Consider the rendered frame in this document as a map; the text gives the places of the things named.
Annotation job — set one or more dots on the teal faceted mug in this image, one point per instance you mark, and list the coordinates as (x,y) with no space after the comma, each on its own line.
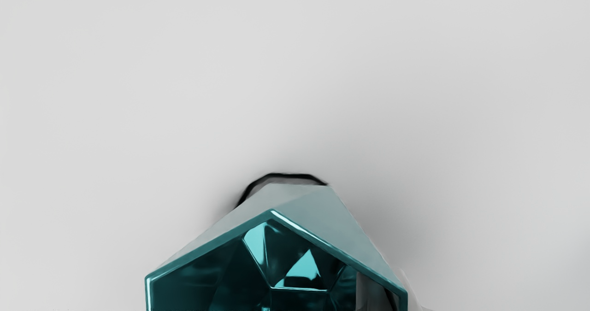
(318,219)

